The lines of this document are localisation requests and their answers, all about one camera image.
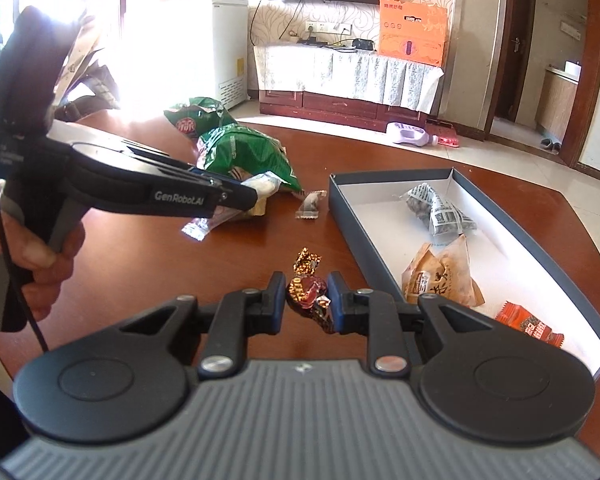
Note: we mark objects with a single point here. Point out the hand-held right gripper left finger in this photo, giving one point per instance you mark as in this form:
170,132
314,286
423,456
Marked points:
278,310

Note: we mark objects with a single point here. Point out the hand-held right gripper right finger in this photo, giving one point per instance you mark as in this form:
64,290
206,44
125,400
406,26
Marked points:
333,302

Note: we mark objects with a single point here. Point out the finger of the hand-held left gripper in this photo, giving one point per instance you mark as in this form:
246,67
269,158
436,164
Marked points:
202,176

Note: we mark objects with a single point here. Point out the brown foil candy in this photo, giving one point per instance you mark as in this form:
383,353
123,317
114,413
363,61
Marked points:
307,292

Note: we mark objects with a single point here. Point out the green snack bag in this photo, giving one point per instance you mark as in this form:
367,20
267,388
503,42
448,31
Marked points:
250,155
200,117

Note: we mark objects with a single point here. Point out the clear bread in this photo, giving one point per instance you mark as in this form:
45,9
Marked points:
262,185

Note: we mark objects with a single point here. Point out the tan pastry packet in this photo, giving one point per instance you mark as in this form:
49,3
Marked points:
440,275

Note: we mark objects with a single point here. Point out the newspaper print snack packet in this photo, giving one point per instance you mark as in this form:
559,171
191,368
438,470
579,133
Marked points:
442,210

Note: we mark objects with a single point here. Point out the grey cardboard box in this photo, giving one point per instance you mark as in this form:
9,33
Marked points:
505,240

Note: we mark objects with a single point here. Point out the small orange snack packet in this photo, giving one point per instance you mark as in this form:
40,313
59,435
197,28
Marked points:
527,325

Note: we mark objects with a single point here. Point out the person's left hand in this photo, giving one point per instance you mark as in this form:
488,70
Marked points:
50,275

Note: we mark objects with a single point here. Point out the small clear wrapped candy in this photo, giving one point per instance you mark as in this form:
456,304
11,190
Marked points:
310,205

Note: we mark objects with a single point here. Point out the white freezer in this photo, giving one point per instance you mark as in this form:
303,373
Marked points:
215,45

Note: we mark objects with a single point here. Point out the white cabinet with cloth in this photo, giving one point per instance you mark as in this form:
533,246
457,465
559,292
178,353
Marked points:
350,72

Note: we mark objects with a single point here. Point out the white plastic bottle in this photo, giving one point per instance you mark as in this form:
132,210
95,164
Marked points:
410,135

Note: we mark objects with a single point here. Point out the black set-top box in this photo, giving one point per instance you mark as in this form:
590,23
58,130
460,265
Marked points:
364,45

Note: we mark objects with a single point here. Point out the orange gift box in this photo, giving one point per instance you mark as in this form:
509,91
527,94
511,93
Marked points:
412,32

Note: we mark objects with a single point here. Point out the pair of slippers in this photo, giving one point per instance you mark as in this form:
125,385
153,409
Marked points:
550,145

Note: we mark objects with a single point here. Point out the wooden kitchen cabinet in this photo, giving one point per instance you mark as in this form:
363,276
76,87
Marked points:
555,105

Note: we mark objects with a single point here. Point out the white wall socket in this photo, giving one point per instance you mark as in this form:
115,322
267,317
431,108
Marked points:
327,27

